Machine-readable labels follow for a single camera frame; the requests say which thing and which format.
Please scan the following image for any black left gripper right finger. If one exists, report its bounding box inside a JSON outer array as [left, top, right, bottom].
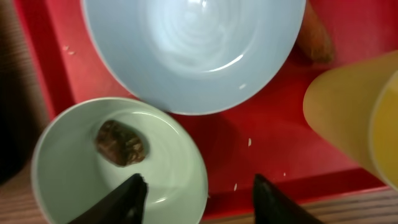
[[252, 174, 323, 224]]

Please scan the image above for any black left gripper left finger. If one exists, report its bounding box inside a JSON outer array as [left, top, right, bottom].
[[69, 174, 148, 224]]

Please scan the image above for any brown food scrap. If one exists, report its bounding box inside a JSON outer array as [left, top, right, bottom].
[[95, 120, 146, 167]]

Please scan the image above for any light green bowl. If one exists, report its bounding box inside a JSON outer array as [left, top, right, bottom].
[[31, 97, 208, 224]]

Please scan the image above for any yellow plastic cup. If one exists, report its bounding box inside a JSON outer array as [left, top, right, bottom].
[[303, 51, 397, 189]]

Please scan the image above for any light blue bowl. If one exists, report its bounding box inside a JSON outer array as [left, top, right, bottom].
[[81, 0, 306, 115]]

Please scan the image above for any orange carrot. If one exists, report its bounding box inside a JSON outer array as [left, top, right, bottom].
[[296, 0, 335, 63]]

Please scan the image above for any red serving tray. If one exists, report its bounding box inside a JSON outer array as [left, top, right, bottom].
[[15, 0, 397, 220]]

